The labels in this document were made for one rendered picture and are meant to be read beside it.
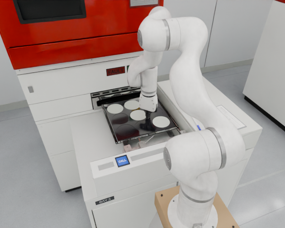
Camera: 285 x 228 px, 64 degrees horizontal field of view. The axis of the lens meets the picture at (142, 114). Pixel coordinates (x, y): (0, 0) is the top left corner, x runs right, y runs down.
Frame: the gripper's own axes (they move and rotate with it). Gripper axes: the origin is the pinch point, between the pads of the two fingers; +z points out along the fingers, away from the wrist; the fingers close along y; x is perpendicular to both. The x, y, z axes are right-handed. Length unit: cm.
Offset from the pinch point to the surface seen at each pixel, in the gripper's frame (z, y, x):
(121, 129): 2.6, -9.5, -15.6
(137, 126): 2.6, -2.2, -9.7
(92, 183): 10.5, -6.8, -48.2
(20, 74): -25, -63, -28
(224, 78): 92, 18, 239
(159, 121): 2.6, 7.1, 0.7
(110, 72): -17.2, -29.3, 7.3
